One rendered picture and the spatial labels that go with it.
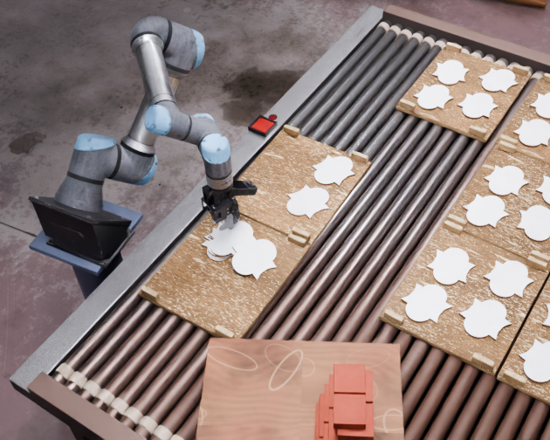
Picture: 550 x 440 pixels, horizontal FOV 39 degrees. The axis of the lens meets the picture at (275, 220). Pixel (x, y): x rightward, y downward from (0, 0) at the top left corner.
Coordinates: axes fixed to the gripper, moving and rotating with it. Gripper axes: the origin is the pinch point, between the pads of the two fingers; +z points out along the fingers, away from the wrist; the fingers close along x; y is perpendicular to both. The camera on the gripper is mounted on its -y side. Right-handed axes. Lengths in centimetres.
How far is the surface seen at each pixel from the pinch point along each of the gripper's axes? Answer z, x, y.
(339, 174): 6.4, -0.6, -43.3
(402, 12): 5, -53, -122
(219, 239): 4.2, -0.7, 4.6
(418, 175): 9, 15, -65
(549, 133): 6, 30, -111
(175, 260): 7.6, -4.9, 18.3
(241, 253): 3.7, 8.4, 2.8
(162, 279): 7.7, -1.2, 25.3
